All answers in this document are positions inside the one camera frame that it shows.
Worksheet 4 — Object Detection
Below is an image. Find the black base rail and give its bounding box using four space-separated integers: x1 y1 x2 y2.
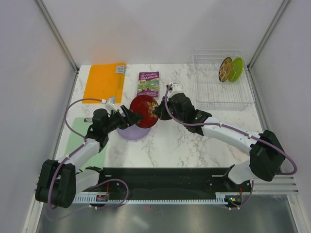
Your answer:
88 168 251 200

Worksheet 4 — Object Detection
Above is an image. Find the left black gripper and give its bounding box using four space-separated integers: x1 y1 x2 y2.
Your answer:
104 105 143 133

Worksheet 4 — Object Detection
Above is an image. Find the purple plastic plate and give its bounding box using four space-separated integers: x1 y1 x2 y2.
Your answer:
117 125 151 141

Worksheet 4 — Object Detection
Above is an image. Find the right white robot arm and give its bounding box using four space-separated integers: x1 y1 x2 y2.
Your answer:
154 93 285 191

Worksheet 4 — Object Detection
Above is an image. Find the yellow brown patterned plate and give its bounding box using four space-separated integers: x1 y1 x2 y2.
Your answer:
218 57 233 83

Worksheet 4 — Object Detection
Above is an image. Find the red floral plate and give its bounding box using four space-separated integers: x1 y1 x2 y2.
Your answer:
130 95 158 129

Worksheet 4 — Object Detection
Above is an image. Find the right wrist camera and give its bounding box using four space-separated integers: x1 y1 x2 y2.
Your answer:
167 83 183 96

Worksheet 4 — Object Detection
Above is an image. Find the white slotted cable duct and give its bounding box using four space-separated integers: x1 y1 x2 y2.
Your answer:
73 192 242 205

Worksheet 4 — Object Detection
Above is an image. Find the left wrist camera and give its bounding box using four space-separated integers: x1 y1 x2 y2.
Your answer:
102 97 117 112

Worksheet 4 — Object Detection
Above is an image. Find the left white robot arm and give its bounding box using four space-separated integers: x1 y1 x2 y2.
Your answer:
35 105 143 208

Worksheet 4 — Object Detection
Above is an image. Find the orange cutting mat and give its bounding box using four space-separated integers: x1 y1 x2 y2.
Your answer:
83 63 127 104

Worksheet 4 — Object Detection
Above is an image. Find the purple treehouse book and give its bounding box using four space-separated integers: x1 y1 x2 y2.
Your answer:
137 71 160 99

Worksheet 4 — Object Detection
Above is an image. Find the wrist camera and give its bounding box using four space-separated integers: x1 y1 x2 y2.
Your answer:
102 97 117 112
167 83 183 96

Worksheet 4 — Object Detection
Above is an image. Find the green clipboard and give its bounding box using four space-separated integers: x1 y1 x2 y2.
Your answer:
65 117 107 171

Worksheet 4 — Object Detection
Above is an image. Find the lime green plate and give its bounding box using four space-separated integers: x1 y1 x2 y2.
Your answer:
228 57 244 83

